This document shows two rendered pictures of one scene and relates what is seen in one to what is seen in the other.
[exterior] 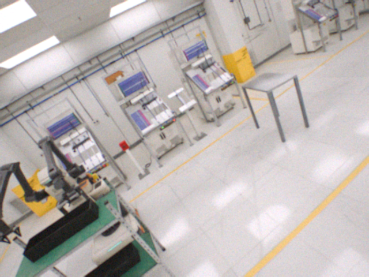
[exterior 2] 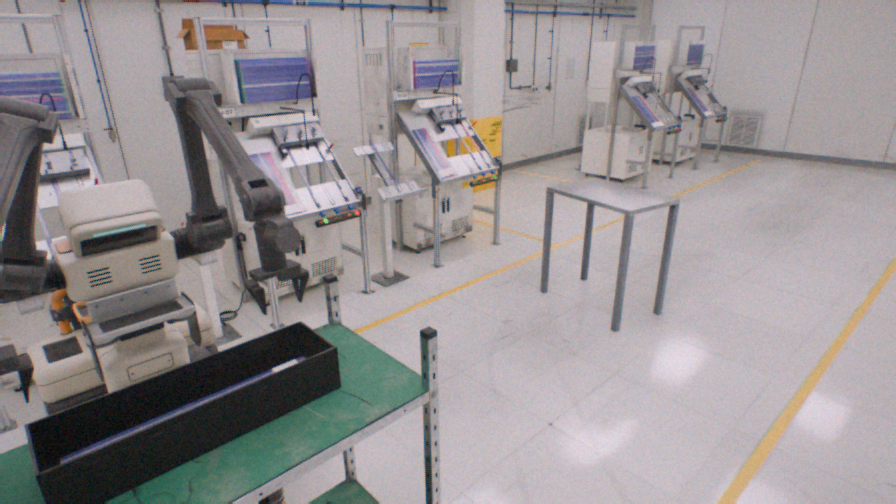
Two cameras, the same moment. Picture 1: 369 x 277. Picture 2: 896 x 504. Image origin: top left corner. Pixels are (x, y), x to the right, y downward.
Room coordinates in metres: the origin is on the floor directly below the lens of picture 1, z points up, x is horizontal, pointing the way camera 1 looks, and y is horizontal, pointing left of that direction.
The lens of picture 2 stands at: (0.33, 1.17, 1.69)
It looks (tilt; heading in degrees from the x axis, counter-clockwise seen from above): 22 degrees down; 332
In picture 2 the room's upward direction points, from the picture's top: 1 degrees counter-clockwise
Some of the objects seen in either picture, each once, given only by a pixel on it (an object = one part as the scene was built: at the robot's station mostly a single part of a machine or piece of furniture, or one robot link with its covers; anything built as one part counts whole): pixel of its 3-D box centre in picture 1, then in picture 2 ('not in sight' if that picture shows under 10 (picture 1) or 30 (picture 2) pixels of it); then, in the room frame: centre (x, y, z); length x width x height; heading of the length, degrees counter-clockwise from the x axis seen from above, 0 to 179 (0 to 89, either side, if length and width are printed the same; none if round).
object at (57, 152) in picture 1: (60, 157); (201, 166); (1.80, 1.06, 1.42); 0.14 x 0.10 x 0.45; 13
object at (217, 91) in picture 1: (210, 88); (435, 174); (4.32, -1.03, 0.65); 1.01 x 0.73 x 1.29; 13
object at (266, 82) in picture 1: (273, 105); (603, 249); (2.65, -1.40, 0.40); 0.70 x 0.45 x 0.80; 2
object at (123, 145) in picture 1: (133, 158); (206, 281); (3.54, 1.03, 0.39); 0.24 x 0.24 x 0.78; 13
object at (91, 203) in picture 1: (63, 228); (202, 403); (1.36, 1.18, 1.01); 0.57 x 0.17 x 0.11; 103
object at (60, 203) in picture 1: (71, 199); (142, 326); (1.83, 1.29, 0.99); 0.28 x 0.16 x 0.22; 103
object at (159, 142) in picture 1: (160, 135); (280, 245); (4.16, 0.43, 0.31); 0.70 x 0.65 x 0.62; 103
